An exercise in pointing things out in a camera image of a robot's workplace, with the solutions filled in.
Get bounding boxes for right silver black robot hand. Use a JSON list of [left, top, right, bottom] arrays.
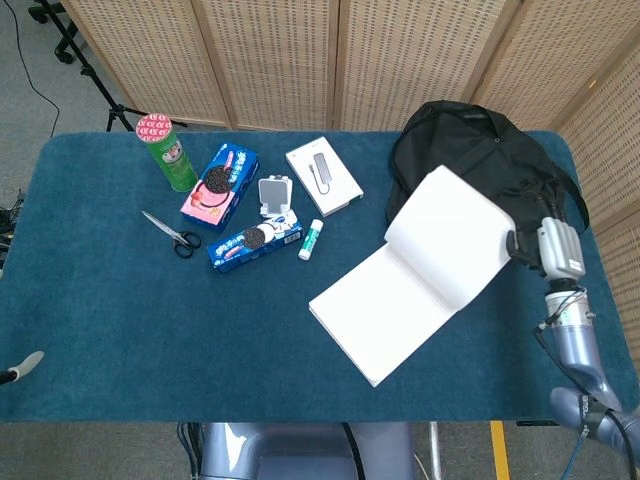
[[505, 216, 587, 279]]

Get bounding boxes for white notepad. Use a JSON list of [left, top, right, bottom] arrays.
[[308, 164, 517, 388]]

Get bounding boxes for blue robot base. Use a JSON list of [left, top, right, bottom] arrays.
[[198, 422, 416, 480]]

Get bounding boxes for black backpack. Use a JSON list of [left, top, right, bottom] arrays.
[[385, 100, 591, 271]]

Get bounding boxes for white USB hub box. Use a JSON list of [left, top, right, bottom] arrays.
[[285, 136, 365, 218]]

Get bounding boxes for white glue stick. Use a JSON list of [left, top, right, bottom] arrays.
[[298, 218, 325, 261]]

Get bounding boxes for woven folding screen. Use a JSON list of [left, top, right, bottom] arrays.
[[60, 0, 640, 371]]

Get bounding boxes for long blue Oreo box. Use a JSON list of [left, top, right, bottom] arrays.
[[206, 210, 304, 274]]

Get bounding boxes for pink blue Oreo box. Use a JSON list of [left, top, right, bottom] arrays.
[[180, 143, 261, 234]]

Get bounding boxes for green chip can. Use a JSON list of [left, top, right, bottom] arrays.
[[135, 113, 199, 193]]

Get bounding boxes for blue table mat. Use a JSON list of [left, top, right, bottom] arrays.
[[0, 130, 637, 424]]

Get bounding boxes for black tripod stand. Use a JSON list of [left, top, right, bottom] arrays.
[[28, 0, 188, 133]]

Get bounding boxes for black handled scissors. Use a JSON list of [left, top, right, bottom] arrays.
[[141, 210, 202, 259]]

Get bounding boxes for black cable bundle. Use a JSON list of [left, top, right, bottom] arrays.
[[0, 187, 25, 261]]

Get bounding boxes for black floor cable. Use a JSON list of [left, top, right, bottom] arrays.
[[8, 0, 62, 139]]

